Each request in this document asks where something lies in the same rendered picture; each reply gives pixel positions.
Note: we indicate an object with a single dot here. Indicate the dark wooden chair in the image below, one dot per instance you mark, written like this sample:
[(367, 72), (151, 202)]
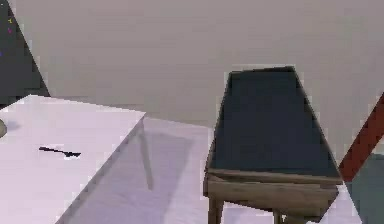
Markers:
[(266, 133)]

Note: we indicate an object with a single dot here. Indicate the small black utensil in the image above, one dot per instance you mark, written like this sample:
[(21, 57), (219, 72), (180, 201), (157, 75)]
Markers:
[(61, 152)]

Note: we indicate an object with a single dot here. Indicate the white table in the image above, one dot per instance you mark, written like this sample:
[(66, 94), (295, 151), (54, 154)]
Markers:
[(40, 186)]

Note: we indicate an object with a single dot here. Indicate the grey round object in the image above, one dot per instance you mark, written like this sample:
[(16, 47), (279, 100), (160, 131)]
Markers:
[(1, 128)]

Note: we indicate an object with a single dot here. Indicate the red-brown door frame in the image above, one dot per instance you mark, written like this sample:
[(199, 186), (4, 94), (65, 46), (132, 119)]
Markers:
[(361, 143)]

